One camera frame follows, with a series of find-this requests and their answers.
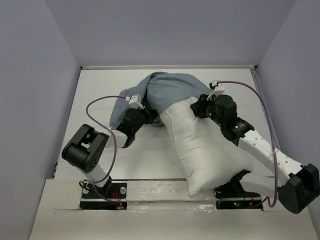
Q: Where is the blue-grey fabric pillowcase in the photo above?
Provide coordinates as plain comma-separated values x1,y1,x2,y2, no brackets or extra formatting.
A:
120,72,211,132

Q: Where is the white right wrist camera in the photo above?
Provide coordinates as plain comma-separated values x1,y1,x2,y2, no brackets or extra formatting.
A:
207,80,225,101

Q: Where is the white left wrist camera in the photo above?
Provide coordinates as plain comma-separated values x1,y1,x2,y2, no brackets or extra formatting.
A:
125,94,144,110

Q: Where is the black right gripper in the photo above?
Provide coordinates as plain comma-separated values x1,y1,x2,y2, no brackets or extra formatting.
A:
188,93,225,128

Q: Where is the aluminium front table rail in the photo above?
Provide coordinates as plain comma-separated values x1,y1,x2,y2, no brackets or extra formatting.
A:
112,178,187,182

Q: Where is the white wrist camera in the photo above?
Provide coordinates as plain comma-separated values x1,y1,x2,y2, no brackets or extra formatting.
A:
207,80,225,101
125,94,144,110

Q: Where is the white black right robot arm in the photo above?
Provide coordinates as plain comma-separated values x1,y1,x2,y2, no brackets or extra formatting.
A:
190,94,320,214

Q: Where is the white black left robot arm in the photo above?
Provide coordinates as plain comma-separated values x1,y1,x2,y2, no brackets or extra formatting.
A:
61,108,158,202

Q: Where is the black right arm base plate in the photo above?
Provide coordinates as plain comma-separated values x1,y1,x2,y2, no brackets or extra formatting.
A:
213,170,263,210

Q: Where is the aluminium table rail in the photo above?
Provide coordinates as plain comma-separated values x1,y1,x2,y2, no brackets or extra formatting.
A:
112,178,187,182
80,65,258,70
250,65,281,150

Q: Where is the aluminium back table rail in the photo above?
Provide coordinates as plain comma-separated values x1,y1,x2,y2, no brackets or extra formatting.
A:
80,65,258,70

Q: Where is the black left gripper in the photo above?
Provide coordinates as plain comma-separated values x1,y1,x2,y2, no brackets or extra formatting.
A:
131,103,158,134

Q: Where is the aluminium right table rail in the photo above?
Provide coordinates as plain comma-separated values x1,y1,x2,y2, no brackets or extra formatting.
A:
250,65,281,150

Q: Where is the white pillow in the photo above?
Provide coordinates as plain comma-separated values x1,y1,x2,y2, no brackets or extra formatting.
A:
160,96,253,198

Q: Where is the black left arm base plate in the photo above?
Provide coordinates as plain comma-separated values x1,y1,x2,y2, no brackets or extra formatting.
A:
78,180,128,211

